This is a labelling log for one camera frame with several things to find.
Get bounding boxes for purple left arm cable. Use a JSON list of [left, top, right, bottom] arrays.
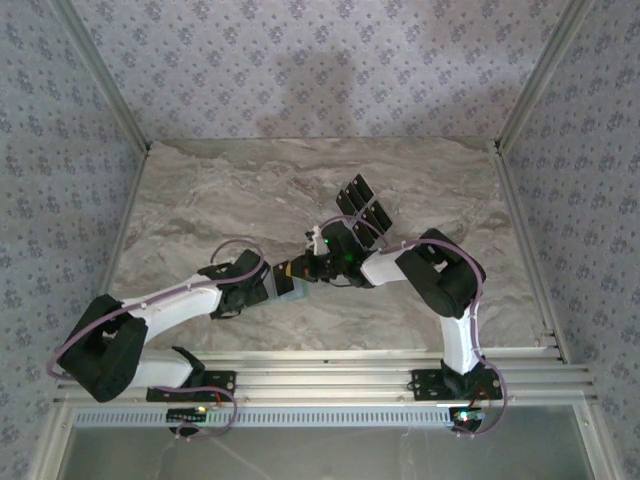
[[46, 238, 274, 444]]

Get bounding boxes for small circuit board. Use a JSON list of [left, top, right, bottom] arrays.
[[167, 406, 211, 424], [448, 406, 487, 430]]

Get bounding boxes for aluminium side rail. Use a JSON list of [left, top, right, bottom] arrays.
[[74, 144, 153, 374], [492, 142, 571, 364]]

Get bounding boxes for aluminium mounting rail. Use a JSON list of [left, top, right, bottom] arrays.
[[52, 347, 600, 407]]

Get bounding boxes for grey slotted cable duct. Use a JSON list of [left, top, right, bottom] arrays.
[[72, 405, 459, 429]]

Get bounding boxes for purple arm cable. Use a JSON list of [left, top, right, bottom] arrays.
[[46, 238, 274, 444], [318, 214, 511, 441]]

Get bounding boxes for aluminium frame leg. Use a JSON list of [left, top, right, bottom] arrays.
[[27, 404, 76, 480], [574, 399, 626, 480]]

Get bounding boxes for aluminium corner post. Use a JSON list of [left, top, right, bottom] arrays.
[[52, 0, 153, 151], [494, 0, 596, 151]]

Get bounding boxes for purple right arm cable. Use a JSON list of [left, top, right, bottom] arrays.
[[318, 214, 511, 441]]

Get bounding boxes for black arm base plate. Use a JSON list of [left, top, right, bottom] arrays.
[[410, 368, 503, 402], [145, 369, 238, 403]]

